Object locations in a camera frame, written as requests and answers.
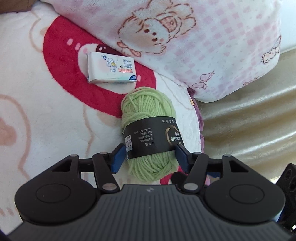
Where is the green yarn ball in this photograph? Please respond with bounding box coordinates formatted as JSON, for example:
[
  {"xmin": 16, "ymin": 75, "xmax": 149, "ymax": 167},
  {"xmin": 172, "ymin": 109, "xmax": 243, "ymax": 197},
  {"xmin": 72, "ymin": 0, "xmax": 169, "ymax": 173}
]
[{"xmin": 121, "ymin": 87, "xmax": 183, "ymax": 183}]

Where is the white tissue pack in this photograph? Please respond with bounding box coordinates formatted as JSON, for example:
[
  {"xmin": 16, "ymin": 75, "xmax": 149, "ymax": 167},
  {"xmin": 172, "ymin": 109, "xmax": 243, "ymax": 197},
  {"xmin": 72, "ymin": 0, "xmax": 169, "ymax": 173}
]
[{"xmin": 87, "ymin": 52, "xmax": 137, "ymax": 84}]

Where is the beige satin bedding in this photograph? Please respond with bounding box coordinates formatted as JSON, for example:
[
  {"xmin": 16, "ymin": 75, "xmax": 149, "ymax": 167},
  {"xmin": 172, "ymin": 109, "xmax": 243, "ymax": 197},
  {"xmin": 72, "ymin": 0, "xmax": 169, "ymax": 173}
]
[{"xmin": 198, "ymin": 50, "xmax": 295, "ymax": 182}]

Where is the white red cartoon blanket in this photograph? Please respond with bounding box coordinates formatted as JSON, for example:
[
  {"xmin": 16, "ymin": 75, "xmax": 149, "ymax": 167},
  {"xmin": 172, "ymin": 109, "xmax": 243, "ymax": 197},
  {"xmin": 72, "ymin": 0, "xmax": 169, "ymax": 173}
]
[{"xmin": 1, "ymin": 2, "xmax": 204, "ymax": 233}]

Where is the pink checkered bunny pillow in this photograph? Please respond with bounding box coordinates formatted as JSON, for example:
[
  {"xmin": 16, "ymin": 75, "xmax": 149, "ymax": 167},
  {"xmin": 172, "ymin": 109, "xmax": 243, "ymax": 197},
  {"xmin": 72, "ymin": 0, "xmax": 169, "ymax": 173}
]
[{"xmin": 50, "ymin": 1, "xmax": 281, "ymax": 102}]

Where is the brown embroidered cushion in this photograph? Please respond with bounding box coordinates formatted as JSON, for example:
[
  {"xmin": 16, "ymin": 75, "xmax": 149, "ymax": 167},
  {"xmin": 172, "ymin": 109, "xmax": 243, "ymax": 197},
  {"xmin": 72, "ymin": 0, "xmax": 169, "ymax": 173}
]
[{"xmin": 0, "ymin": 0, "xmax": 37, "ymax": 14}]

